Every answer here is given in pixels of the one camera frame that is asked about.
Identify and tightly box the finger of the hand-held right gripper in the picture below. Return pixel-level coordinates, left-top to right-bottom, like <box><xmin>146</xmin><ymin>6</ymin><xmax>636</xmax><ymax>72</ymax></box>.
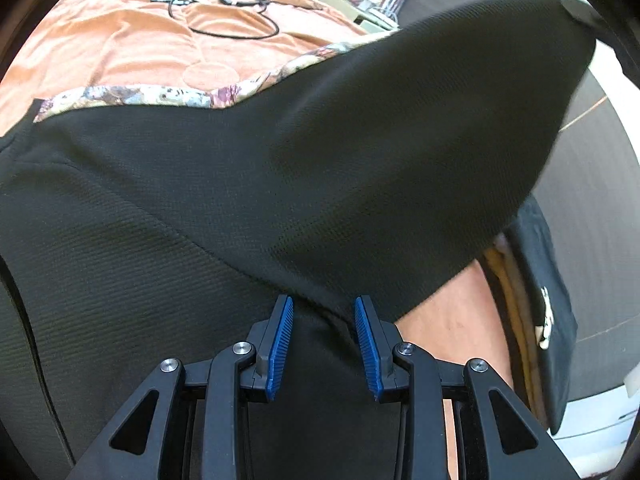
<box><xmin>559</xmin><ymin>0</ymin><xmax>601</xmax><ymax>28</ymax></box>

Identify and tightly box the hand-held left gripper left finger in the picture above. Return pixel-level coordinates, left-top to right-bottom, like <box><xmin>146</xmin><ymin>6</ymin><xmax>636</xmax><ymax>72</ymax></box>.
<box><xmin>65</xmin><ymin>294</ymin><xmax>296</xmax><ymax>480</ymax></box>

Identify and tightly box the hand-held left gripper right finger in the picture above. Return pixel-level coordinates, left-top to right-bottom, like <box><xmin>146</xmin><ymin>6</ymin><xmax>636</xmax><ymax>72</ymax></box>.
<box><xmin>354</xmin><ymin>295</ymin><xmax>583</xmax><ymax>480</ymax></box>

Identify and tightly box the black knit garment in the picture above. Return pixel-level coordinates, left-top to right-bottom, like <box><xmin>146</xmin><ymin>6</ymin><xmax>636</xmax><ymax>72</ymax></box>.
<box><xmin>0</xmin><ymin>0</ymin><xmax>598</xmax><ymax>480</ymax></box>

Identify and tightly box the stack of folded clothes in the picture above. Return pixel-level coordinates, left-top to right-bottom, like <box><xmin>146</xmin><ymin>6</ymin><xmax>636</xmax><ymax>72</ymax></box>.
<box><xmin>502</xmin><ymin>195</ymin><xmax>580</xmax><ymax>436</ymax></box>

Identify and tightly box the white furniture base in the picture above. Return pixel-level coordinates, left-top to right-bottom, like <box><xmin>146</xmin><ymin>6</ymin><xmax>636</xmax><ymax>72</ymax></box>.
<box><xmin>547</xmin><ymin>370</ymin><xmax>640</xmax><ymax>463</ymax></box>

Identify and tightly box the orange blanket with floral trim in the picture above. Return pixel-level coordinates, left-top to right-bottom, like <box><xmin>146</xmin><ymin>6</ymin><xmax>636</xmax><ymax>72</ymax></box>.
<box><xmin>0</xmin><ymin>0</ymin><xmax>516</xmax><ymax>480</ymax></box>

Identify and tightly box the black cable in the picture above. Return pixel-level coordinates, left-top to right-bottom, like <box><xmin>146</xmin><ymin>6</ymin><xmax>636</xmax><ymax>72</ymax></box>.
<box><xmin>152</xmin><ymin>0</ymin><xmax>326</xmax><ymax>40</ymax></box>

